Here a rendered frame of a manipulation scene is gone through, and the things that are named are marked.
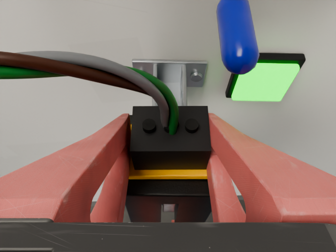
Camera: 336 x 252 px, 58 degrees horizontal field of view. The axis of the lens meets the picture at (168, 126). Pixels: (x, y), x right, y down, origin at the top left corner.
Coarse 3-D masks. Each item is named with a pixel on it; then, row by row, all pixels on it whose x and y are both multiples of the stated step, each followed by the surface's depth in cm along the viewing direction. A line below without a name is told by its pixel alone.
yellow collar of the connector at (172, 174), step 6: (132, 168) 13; (132, 174) 13; (138, 174) 13; (144, 174) 13; (150, 174) 13; (156, 174) 13; (162, 174) 13; (168, 174) 13; (174, 174) 13; (180, 174) 13; (186, 174) 13; (192, 174) 13; (198, 174) 13; (204, 174) 13
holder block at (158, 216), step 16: (128, 192) 13; (144, 192) 13; (160, 192) 13; (176, 192) 13; (192, 192) 13; (208, 192) 13; (128, 208) 14; (144, 208) 14; (160, 208) 14; (176, 208) 16; (192, 208) 14; (208, 208) 14
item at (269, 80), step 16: (256, 64) 18; (272, 64) 18; (288, 64) 18; (240, 80) 19; (256, 80) 19; (272, 80) 19; (288, 80) 19; (240, 96) 20; (256, 96) 20; (272, 96) 20
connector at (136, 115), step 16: (144, 112) 12; (192, 112) 12; (144, 128) 11; (160, 128) 12; (192, 128) 11; (208, 128) 12; (144, 144) 11; (160, 144) 11; (176, 144) 11; (192, 144) 11; (208, 144) 11; (144, 160) 12; (160, 160) 12; (176, 160) 12; (192, 160) 12
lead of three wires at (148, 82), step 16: (0, 64) 7; (16, 64) 7; (32, 64) 7; (48, 64) 7; (64, 64) 7; (80, 64) 7; (96, 64) 8; (112, 64) 8; (96, 80) 8; (112, 80) 8; (128, 80) 8; (144, 80) 8; (160, 80) 9; (160, 96) 9; (160, 112) 10; (176, 112) 10; (176, 128) 11
